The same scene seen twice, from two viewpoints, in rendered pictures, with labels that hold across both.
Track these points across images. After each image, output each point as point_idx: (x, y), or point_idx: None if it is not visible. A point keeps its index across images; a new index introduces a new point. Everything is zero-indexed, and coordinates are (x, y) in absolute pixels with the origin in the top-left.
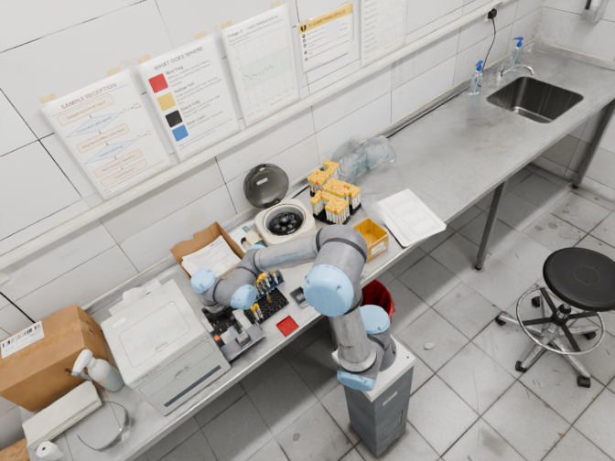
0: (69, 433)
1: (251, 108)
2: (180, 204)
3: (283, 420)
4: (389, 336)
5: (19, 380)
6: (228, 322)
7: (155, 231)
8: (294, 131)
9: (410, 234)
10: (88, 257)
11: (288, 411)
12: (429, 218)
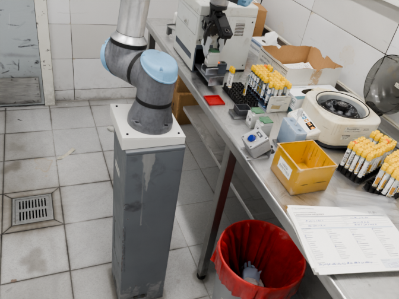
0: None
1: None
2: (351, 28)
3: (182, 216)
4: (142, 89)
5: None
6: (207, 23)
7: (326, 30)
8: None
9: (309, 222)
10: (298, 0)
11: (188, 222)
12: (342, 261)
